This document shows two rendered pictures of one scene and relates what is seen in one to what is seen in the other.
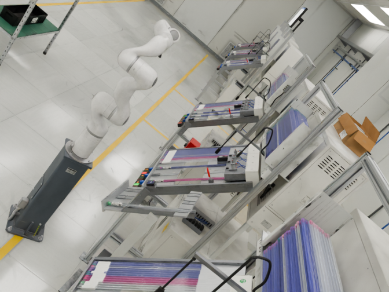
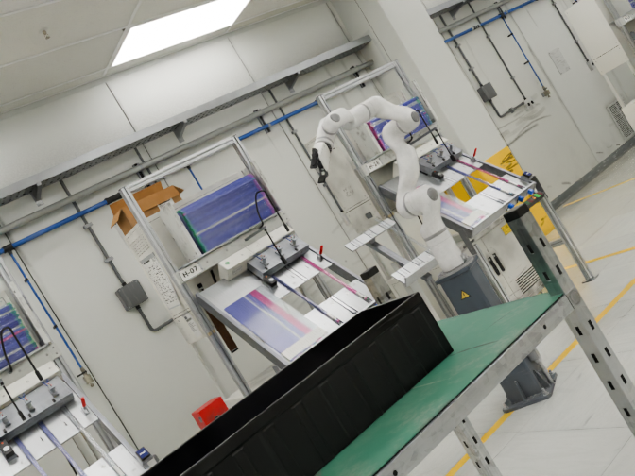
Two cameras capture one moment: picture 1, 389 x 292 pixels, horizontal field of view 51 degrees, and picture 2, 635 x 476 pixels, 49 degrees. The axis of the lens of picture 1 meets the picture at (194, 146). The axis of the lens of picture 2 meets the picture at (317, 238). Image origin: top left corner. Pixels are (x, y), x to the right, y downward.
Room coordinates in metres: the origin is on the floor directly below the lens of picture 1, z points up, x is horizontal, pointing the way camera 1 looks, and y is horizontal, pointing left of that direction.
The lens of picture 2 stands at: (4.08, 3.16, 1.25)
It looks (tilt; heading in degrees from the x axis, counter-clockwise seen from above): 1 degrees down; 242
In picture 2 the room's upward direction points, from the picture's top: 31 degrees counter-clockwise
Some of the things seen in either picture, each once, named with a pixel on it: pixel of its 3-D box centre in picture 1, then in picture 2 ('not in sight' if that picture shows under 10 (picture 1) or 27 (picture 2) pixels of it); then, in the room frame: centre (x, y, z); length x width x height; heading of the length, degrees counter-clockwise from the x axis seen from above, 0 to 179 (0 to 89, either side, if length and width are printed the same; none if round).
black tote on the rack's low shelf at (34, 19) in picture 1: (25, 14); not in sight; (3.77, 2.17, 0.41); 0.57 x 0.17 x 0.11; 6
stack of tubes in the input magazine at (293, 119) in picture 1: (287, 137); (225, 213); (2.61, -0.41, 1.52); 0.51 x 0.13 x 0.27; 6
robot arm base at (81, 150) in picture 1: (87, 142); (445, 251); (2.12, 0.50, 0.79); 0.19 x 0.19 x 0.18
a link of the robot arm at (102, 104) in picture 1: (101, 113); (427, 211); (2.11, 0.53, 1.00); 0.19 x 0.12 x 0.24; 98
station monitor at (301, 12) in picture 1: (298, 19); not in sight; (7.34, 0.10, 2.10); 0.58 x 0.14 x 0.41; 6
